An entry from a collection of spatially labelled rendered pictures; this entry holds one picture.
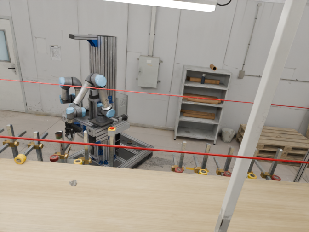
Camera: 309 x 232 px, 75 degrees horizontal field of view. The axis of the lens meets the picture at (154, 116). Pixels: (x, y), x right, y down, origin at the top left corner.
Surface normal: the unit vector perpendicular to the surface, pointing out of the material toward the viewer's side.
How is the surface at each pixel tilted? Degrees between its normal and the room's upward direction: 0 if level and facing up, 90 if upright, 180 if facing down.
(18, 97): 90
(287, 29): 90
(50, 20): 90
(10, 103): 90
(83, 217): 0
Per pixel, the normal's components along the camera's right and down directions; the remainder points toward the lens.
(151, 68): -0.07, 0.39
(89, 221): 0.10, -0.91
